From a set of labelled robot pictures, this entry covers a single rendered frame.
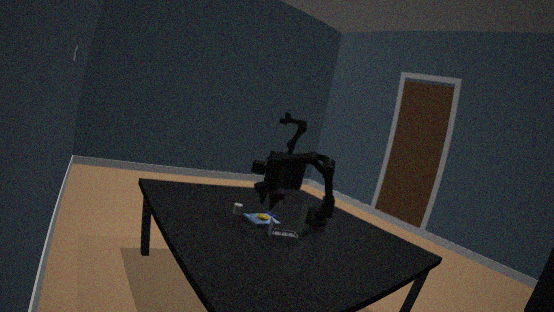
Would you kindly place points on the yellow round plate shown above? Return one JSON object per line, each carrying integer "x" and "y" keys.
{"x": 262, "y": 216}

